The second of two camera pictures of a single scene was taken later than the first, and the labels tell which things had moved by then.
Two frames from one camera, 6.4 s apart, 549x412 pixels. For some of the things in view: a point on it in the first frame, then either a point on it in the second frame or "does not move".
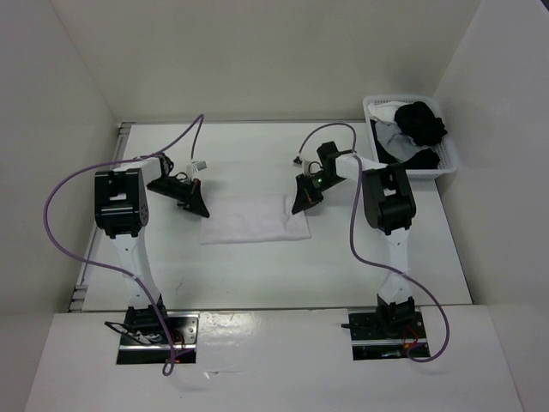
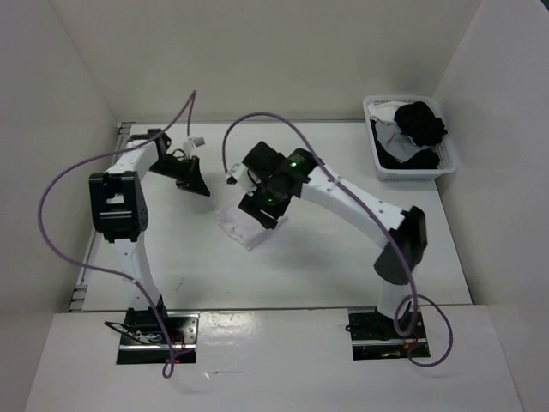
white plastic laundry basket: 447,153 does not move
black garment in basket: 419,122 does not move
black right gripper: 306,196 -> 253,205
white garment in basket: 385,112 does not move
